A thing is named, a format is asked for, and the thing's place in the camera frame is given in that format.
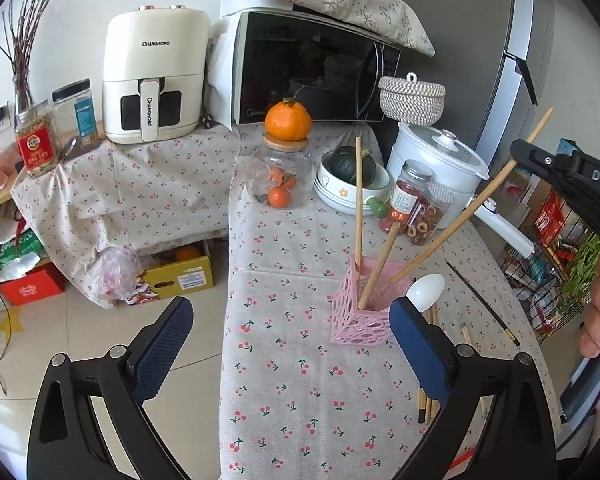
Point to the black power plug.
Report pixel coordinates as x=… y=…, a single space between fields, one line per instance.
x=207 y=122

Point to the woven basket with lid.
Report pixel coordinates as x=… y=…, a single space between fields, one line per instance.
x=412 y=97

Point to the jar of red dried fruit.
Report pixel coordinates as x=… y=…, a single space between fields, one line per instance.
x=405 y=195

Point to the green printed bag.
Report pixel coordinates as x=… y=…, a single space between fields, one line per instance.
x=15 y=255

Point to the glass jar with wooden lid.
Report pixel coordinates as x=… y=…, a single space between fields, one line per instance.
x=260 y=175

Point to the plastic container with blue label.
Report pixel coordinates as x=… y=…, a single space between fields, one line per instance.
x=80 y=115

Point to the grey refrigerator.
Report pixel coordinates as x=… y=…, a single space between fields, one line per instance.
x=455 y=35

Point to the red box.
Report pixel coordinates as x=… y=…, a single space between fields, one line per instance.
x=30 y=285

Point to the glass jar with red label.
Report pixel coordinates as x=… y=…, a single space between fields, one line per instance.
x=35 y=145

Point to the white plastic spoon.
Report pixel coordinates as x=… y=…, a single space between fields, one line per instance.
x=427 y=290

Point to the pink perforated utensil holder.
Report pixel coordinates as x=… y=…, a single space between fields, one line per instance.
x=360 y=327

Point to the yellow star sticker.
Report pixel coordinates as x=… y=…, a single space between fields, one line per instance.
x=10 y=322

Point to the jar of dried fruit rings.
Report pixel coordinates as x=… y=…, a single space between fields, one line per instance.
x=427 y=215

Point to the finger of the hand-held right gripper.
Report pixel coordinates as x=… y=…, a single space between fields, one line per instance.
x=545 y=165

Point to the dark green squash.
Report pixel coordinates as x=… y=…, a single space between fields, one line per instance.
x=347 y=162

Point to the cherry print cloth cover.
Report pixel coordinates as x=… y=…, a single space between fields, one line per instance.
x=155 y=185

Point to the pink plastic bag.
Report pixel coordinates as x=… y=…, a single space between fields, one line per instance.
x=115 y=270

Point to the large orange with stem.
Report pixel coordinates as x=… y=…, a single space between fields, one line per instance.
x=288 y=120

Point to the yellow cardboard box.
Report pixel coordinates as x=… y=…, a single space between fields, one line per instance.
x=180 y=277

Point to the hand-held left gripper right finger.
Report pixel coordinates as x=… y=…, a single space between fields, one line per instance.
x=420 y=355

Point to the colourful printed packet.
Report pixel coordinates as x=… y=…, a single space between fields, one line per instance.
x=140 y=292

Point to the cherry print tablecloth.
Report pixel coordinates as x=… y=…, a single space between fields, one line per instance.
x=305 y=360

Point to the small green gourd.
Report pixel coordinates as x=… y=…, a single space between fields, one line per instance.
x=380 y=207

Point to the small metal scoop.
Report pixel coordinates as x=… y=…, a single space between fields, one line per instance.
x=70 y=147

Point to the black microwave oven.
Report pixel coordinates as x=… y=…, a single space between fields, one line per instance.
x=305 y=75

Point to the orange in cardboard box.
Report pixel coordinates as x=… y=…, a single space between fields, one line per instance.
x=187 y=252

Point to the cream air fryer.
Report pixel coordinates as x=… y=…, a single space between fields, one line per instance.
x=150 y=75

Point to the white electric cooking pot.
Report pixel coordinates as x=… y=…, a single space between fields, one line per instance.
x=440 y=160

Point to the bundle of dried twigs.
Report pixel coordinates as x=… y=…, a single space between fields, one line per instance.
x=27 y=35

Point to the black chopstick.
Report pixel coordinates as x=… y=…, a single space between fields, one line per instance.
x=480 y=300

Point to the white bowl with flower print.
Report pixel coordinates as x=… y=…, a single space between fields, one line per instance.
x=350 y=195

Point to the small mandarin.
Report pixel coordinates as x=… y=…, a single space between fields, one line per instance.
x=282 y=178
x=280 y=196

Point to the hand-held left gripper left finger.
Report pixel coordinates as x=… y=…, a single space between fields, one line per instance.
x=162 y=345

